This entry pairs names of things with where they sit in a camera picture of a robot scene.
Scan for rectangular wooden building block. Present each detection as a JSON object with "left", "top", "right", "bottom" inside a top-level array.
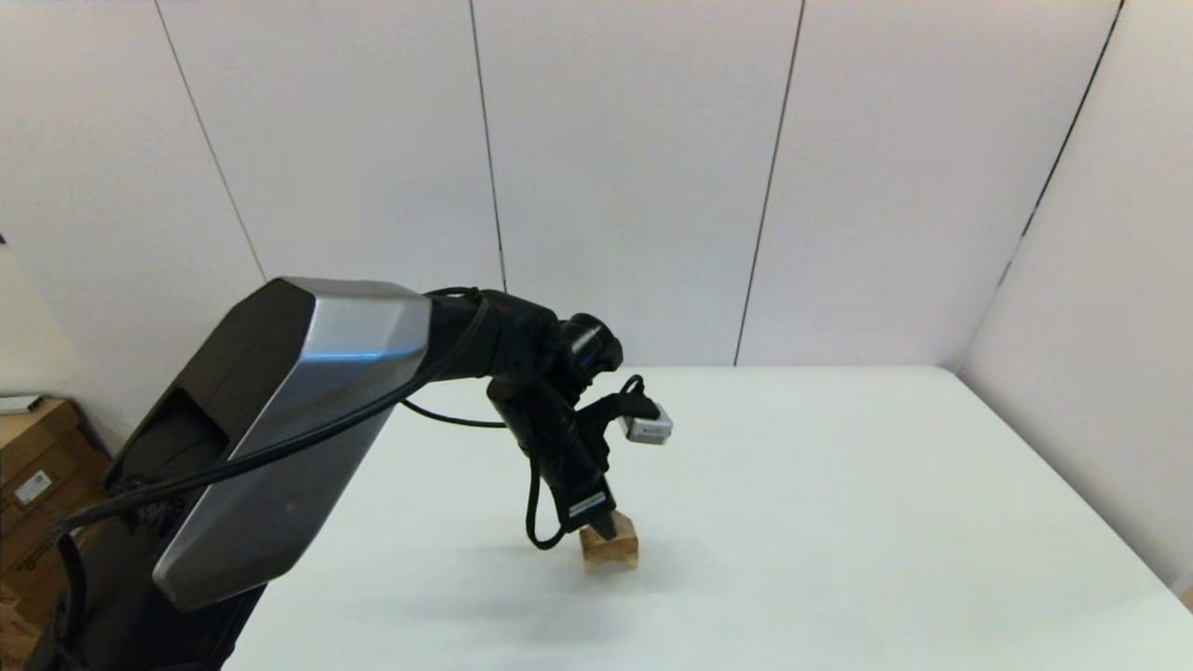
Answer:
[{"left": 580, "top": 512, "right": 640, "bottom": 560}]

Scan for arched wooden building block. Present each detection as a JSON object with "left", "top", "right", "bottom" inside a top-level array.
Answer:
[{"left": 583, "top": 541, "right": 640, "bottom": 572}]

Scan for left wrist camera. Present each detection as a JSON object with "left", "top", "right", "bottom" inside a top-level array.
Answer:
[{"left": 578, "top": 375, "right": 674, "bottom": 446}]

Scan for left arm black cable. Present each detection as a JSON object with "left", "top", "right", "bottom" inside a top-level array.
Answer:
[{"left": 47, "top": 287, "right": 569, "bottom": 553}]

